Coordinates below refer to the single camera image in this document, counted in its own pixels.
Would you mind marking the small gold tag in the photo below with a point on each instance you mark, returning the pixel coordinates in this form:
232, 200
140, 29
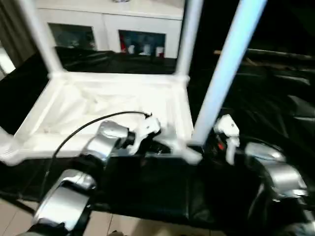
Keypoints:
217, 52

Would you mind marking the white plastic table top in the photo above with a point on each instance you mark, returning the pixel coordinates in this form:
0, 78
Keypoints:
98, 98

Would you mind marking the black mat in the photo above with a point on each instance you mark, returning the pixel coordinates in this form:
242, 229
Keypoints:
162, 191

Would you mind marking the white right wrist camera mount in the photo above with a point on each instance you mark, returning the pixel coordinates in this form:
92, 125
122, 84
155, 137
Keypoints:
226, 128

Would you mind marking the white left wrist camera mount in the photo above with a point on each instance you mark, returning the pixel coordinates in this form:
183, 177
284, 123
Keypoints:
147, 125

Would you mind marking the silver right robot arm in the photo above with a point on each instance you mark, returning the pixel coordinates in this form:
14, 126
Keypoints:
275, 172

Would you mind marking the white plastic table leg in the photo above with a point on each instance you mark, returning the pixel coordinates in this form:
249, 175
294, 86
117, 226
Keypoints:
226, 69
188, 34
39, 34

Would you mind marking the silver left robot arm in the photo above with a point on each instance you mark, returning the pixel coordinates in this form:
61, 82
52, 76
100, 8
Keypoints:
88, 162

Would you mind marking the black metal bar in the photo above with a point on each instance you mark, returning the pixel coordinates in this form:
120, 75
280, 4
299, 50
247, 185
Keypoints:
283, 53

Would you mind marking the white cabinet with glass doors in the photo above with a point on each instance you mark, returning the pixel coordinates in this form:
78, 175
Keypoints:
113, 19

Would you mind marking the black metal stand leg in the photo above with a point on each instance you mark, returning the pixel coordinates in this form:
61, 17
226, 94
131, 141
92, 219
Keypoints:
15, 204

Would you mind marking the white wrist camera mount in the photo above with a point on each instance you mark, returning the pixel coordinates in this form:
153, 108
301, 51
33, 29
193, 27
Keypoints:
147, 125
226, 128

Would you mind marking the grey curtain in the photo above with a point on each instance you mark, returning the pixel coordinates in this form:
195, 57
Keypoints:
15, 27

